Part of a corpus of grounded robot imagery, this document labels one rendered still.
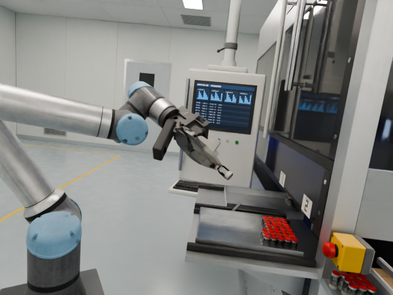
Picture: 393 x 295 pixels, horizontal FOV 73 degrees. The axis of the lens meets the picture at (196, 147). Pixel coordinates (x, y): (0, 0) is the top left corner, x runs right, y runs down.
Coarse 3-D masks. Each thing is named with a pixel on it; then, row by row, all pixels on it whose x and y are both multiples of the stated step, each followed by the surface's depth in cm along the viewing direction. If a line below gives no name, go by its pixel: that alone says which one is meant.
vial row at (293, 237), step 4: (280, 220) 103; (284, 220) 102; (284, 224) 98; (284, 228) 96; (288, 228) 95; (288, 232) 92; (292, 232) 92; (292, 236) 89; (292, 240) 87; (296, 240) 87; (292, 244) 87; (296, 244) 87; (292, 248) 87; (296, 248) 87
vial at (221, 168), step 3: (219, 165) 66; (222, 165) 66; (216, 168) 66; (219, 168) 65; (222, 168) 65; (225, 168) 65; (219, 171) 65; (222, 171) 65; (225, 171) 65; (228, 171) 64; (222, 174) 65; (225, 174) 64; (228, 174) 64; (231, 174) 64; (228, 177) 64
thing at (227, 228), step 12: (204, 216) 109; (216, 216) 110; (228, 216) 109; (240, 216) 109; (252, 216) 109; (204, 228) 98; (216, 228) 99; (228, 228) 100; (240, 228) 101; (252, 228) 102; (204, 240) 84; (216, 240) 84; (228, 240) 92; (240, 240) 92; (252, 240) 93; (276, 252) 83; (288, 252) 83; (300, 252) 83
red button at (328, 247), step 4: (324, 244) 70; (328, 244) 69; (332, 244) 69; (324, 248) 69; (328, 248) 68; (332, 248) 68; (324, 252) 69; (328, 252) 68; (332, 252) 68; (328, 256) 68; (332, 256) 68
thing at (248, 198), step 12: (228, 192) 142; (240, 192) 143; (252, 192) 142; (264, 192) 142; (276, 192) 141; (228, 204) 117; (252, 204) 128; (264, 204) 130; (276, 204) 131; (288, 216) 116; (300, 216) 116
